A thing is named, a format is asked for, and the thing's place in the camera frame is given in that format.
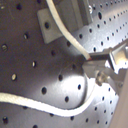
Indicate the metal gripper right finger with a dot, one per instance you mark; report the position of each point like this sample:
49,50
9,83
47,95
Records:
114,58

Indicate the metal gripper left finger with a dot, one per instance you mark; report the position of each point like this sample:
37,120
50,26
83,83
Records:
103,74

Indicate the perforated metal breadboard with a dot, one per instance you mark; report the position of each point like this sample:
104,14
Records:
44,85

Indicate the grey metal bracket clip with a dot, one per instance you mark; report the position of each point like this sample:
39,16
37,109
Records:
74,14

